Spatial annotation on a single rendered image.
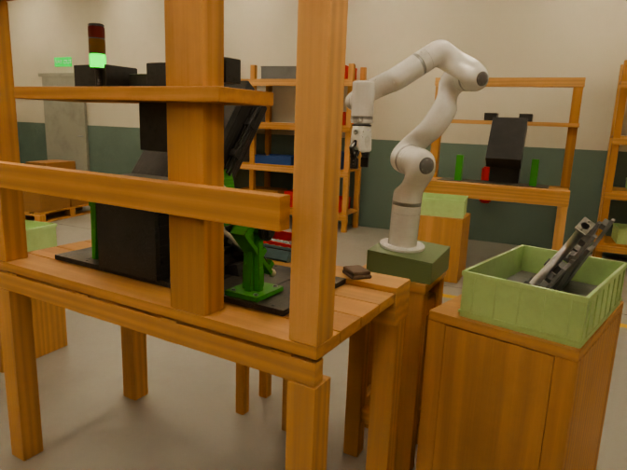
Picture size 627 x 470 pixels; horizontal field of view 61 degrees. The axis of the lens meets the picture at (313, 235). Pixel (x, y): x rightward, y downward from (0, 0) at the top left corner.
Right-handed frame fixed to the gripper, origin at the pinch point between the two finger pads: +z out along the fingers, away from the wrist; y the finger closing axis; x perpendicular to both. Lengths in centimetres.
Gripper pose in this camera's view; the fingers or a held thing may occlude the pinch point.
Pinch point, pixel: (359, 165)
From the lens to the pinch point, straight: 207.9
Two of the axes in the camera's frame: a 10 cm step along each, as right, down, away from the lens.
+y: 5.0, -1.6, 8.5
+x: -8.6, -1.4, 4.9
